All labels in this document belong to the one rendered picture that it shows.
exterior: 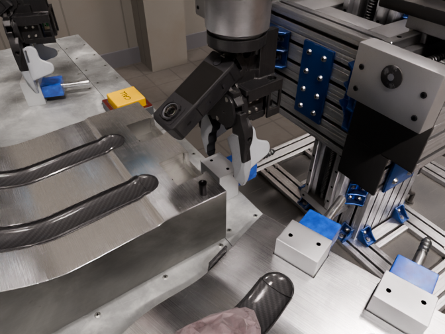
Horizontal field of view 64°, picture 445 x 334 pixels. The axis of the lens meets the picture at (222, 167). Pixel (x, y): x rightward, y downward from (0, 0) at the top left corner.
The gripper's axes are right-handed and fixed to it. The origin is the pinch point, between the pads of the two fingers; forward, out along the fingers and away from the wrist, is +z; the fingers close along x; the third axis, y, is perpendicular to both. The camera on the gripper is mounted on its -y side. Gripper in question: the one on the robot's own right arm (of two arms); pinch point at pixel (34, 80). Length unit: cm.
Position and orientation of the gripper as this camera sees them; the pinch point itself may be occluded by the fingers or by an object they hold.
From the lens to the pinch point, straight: 86.7
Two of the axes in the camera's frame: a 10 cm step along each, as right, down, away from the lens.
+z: 0.0, 7.6, 6.5
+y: 9.7, -1.7, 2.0
